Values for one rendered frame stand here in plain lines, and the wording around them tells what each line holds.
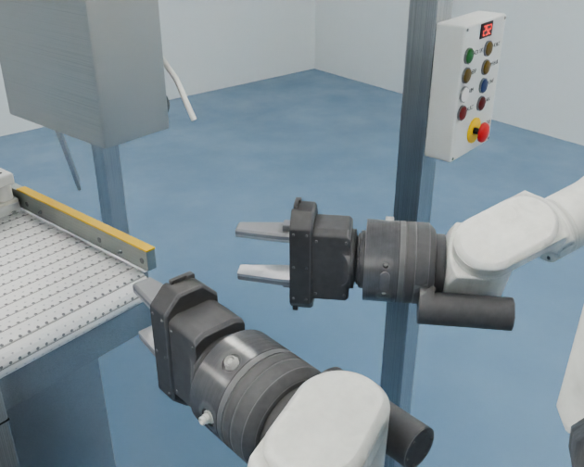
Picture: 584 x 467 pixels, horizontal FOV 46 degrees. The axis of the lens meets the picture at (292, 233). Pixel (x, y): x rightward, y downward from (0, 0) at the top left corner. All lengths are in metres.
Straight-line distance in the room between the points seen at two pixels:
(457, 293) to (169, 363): 0.31
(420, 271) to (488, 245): 0.07
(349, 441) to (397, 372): 1.25
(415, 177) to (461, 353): 1.04
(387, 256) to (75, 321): 0.45
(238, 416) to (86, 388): 0.71
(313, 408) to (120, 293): 0.57
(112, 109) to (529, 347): 1.85
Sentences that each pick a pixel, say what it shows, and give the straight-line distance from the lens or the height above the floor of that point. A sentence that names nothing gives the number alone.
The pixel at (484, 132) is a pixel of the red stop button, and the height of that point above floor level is 0.95.
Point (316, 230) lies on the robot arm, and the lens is 0.71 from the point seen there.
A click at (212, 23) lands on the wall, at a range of 5.05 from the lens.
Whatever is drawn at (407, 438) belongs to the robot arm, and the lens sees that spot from 0.52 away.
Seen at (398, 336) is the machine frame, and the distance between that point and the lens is 1.63.
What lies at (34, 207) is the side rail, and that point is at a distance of 1.22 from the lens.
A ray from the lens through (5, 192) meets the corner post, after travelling 1.23.
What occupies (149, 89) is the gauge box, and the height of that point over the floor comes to 1.15.
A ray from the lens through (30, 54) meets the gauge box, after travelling 0.96.
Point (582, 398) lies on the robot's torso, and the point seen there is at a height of 1.17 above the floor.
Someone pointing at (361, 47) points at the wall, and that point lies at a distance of 5.31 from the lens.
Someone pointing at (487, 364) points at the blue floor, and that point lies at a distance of 2.33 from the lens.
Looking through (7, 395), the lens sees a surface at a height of 0.80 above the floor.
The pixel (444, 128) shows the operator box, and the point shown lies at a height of 0.96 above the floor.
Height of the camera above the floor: 1.39
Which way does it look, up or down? 28 degrees down
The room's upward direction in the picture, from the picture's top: straight up
